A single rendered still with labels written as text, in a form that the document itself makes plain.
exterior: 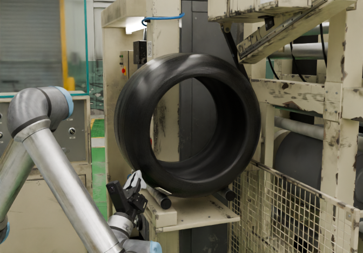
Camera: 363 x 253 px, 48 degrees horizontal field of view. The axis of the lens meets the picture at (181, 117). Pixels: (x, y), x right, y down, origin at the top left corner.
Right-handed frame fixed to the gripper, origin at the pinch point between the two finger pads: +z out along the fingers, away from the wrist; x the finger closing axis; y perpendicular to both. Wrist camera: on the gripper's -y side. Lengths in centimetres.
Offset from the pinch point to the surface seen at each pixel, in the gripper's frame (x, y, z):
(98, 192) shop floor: -237, 143, 139
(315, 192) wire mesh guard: 54, 36, 6
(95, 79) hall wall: -621, 235, 640
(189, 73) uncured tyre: 24.5, -13.2, 31.6
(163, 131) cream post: -12.8, 15.5, 40.1
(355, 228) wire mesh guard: 67, 37, -9
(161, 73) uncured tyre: 16.8, -19.9, 27.6
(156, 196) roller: -4.7, 17.8, 2.5
